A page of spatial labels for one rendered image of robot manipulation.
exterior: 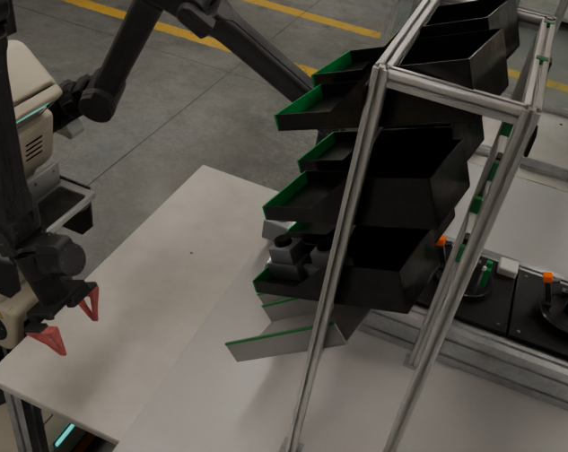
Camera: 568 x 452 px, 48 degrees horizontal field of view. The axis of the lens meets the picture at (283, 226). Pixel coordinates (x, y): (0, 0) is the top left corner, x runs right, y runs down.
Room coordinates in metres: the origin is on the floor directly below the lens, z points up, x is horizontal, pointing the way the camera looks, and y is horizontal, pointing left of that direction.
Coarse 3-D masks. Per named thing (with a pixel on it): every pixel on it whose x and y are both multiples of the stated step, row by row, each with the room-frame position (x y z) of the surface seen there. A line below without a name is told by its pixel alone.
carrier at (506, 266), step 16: (448, 256) 1.19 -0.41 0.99; (480, 256) 1.23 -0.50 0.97; (480, 272) 1.15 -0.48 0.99; (496, 272) 1.18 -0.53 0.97; (512, 272) 1.17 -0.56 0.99; (432, 288) 1.09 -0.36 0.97; (480, 288) 1.10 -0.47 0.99; (496, 288) 1.13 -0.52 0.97; (512, 288) 1.14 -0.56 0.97; (416, 304) 1.04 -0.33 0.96; (464, 304) 1.05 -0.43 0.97; (480, 304) 1.06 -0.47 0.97; (496, 304) 1.07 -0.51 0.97; (464, 320) 1.01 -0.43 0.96; (480, 320) 1.01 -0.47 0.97; (496, 320) 1.02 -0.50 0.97
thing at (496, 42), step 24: (432, 48) 0.82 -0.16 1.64; (456, 48) 0.80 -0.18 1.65; (480, 48) 0.71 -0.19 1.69; (504, 48) 0.78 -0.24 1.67; (432, 72) 0.69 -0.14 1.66; (456, 72) 0.67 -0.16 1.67; (480, 72) 0.69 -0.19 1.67; (504, 72) 0.77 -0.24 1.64; (312, 96) 0.86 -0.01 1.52; (336, 96) 0.87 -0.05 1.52; (360, 96) 0.72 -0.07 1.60; (408, 96) 0.69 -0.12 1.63; (288, 120) 0.76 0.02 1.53; (312, 120) 0.75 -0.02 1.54; (336, 120) 0.73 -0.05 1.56; (360, 120) 0.72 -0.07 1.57; (384, 120) 0.70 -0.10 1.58; (408, 120) 0.69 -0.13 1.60; (432, 120) 0.68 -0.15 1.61; (456, 120) 0.67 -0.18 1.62
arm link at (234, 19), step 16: (224, 0) 1.17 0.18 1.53; (192, 16) 1.10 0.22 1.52; (208, 16) 1.12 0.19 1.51; (224, 16) 1.14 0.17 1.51; (240, 16) 1.18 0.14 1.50; (208, 32) 1.11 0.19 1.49; (224, 32) 1.14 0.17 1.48; (240, 32) 1.14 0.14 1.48; (256, 32) 1.17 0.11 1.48; (240, 48) 1.15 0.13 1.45; (256, 48) 1.15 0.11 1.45; (272, 48) 1.18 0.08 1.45; (256, 64) 1.16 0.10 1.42; (272, 64) 1.16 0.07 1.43; (288, 64) 1.18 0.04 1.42; (272, 80) 1.17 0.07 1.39; (288, 80) 1.16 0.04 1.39; (304, 80) 1.18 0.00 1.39; (288, 96) 1.18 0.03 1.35
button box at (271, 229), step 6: (264, 222) 1.25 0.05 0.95; (270, 222) 1.25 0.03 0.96; (276, 222) 1.25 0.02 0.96; (282, 222) 1.25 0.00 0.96; (288, 222) 1.26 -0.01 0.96; (264, 228) 1.25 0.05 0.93; (270, 228) 1.25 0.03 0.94; (276, 228) 1.24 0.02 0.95; (282, 228) 1.24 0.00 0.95; (288, 228) 1.24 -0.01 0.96; (264, 234) 1.25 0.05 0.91; (270, 234) 1.25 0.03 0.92; (276, 234) 1.24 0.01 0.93; (282, 234) 1.24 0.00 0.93
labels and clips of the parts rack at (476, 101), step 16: (448, 0) 0.99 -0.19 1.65; (464, 0) 0.98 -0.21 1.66; (528, 16) 0.95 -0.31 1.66; (368, 80) 0.69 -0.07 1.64; (400, 80) 0.67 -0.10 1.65; (416, 80) 0.67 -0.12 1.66; (432, 80) 0.68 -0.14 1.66; (432, 96) 0.66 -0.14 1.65; (448, 96) 0.66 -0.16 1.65; (464, 96) 0.65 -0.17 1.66; (480, 96) 0.65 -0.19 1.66; (496, 96) 0.66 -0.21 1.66; (480, 112) 0.65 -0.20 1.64; (496, 112) 0.65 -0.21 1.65; (512, 112) 0.64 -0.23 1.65; (496, 160) 0.79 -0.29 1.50; (464, 240) 0.83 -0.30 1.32
